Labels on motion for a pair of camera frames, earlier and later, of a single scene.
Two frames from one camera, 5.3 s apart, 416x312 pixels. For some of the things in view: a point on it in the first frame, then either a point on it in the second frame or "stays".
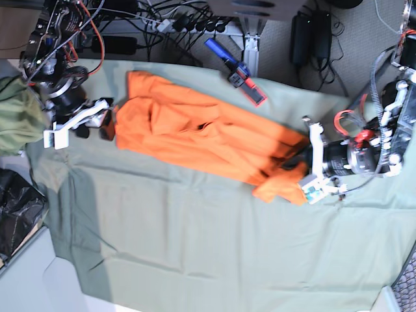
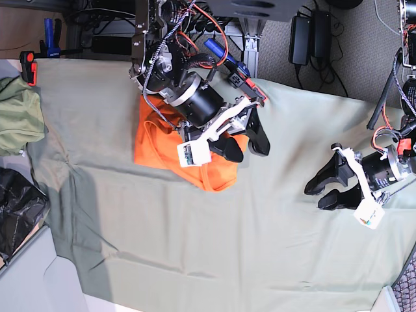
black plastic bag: [21, 205] stays
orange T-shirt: [160, 115] -> [158, 133]
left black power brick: [301, 42] stays
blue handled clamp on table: [238, 71] stays
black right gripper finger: [304, 156] -> [348, 199]
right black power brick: [322, 34] stays
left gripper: [72, 110] -> [209, 117]
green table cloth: [143, 234] stays
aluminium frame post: [251, 27] stays
